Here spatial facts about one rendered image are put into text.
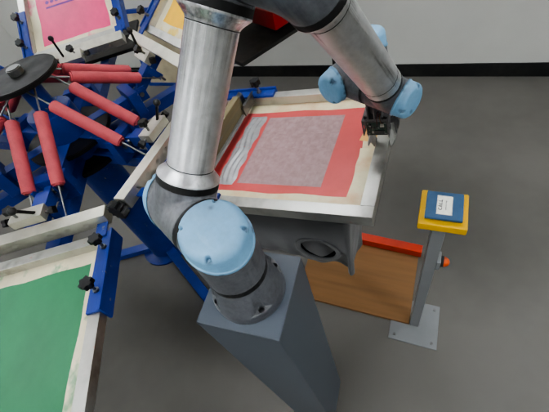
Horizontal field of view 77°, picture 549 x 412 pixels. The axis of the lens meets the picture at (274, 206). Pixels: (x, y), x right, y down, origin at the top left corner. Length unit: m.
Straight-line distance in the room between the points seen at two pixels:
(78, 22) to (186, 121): 1.97
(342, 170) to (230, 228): 0.61
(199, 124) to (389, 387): 1.56
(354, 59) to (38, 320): 1.18
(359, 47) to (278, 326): 0.50
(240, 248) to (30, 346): 0.91
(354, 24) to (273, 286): 0.46
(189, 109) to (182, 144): 0.06
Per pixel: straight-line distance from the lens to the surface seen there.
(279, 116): 1.40
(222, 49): 0.57
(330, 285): 2.02
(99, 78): 1.79
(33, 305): 1.41
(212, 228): 0.56
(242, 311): 0.68
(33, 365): 1.30
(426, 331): 1.96
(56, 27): 2.58
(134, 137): 1.57
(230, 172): 1.23
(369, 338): 1.93
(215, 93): 0.58
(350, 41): 0.58
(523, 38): 3.26
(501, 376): 1.98
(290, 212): 1.00
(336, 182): 1.06
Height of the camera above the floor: 1.85
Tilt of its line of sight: 50 degrees down
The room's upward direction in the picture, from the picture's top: 20 degrees counter-clockwise
